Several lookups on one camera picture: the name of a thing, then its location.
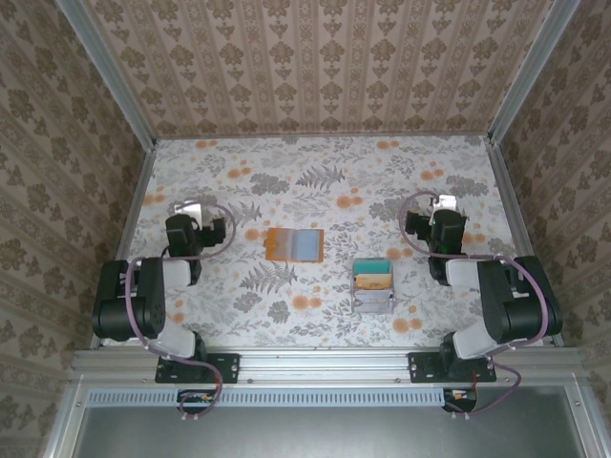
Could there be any floral patterned table cover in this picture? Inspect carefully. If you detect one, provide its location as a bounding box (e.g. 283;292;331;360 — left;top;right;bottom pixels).
102;135;545;348

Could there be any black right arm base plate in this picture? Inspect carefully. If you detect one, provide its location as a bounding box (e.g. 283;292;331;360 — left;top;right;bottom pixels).
409;351;497;385

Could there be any aluminium side rail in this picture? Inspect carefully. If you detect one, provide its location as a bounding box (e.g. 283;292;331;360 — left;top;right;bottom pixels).
484;135;565;348
89;140;158;349

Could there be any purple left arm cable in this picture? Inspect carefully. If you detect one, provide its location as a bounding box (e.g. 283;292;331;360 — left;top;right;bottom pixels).
124;200;239;424

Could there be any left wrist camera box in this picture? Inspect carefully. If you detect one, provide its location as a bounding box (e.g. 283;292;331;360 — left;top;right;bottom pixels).
172;199;204;225

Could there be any light blue card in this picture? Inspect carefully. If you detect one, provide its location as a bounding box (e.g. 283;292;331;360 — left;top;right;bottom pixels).
295;231;321;262

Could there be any yellow card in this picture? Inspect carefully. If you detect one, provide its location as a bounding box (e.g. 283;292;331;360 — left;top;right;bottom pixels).
355;274;393;291

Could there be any grey sheet metal panel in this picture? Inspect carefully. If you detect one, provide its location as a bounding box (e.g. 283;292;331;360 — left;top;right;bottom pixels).
78;405;577;458

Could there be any clear plastic card box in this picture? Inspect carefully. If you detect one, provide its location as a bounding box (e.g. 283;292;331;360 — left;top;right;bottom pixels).
351;259;398;315

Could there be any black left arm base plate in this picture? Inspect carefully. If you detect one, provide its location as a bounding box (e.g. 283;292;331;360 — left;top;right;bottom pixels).
155;351;241;385

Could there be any grey slotted cable duct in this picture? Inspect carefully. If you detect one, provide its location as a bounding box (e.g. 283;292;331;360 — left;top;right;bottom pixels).
87;385;449;408

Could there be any orange card holder wallet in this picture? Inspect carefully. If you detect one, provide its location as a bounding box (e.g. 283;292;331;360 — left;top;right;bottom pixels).
264;227;326;263

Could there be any aluminium frame post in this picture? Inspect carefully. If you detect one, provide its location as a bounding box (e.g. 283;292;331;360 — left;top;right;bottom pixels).
53;0;158;149
487;0;583;147

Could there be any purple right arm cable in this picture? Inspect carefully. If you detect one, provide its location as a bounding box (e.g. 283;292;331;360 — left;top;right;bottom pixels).
399;191;550;422

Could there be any plain teal card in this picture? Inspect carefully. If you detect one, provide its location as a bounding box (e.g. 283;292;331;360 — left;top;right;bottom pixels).
355;259;393;277

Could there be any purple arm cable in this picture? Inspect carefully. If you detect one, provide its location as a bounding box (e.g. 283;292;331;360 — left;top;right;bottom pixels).
399;191;550;422
124;200;239;424

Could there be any aluminium mounting rail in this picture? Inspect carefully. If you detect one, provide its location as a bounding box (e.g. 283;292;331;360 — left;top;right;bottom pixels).
69;346;586;384

